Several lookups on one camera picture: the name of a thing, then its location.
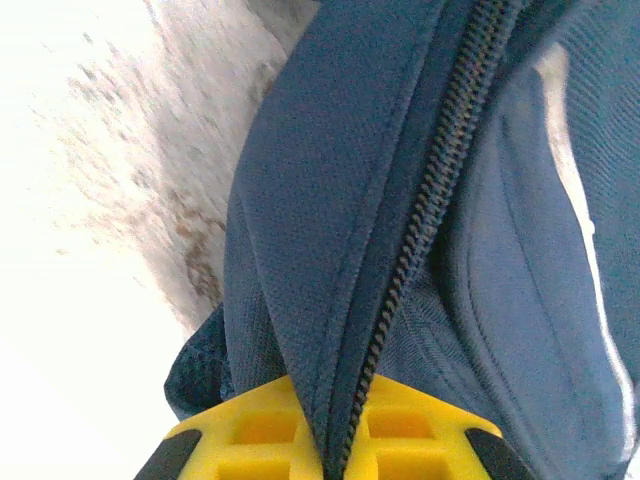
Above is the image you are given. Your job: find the navy blue backpack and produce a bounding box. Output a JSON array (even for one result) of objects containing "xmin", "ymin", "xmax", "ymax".
[{"xmin": 163, "ymin": 0, "xmax": 640, "ymax": 480}]

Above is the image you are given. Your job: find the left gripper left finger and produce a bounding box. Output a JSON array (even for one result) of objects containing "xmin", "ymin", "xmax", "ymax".
[{"xmin": 132, "ymin": 374, "xmax": 326, "ymax": 480}]

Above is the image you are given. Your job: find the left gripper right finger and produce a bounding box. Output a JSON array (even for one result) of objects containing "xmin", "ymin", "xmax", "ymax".
[{"xmin": 344, "ymin": 374, "xmax": 539, "ymax": 480}]

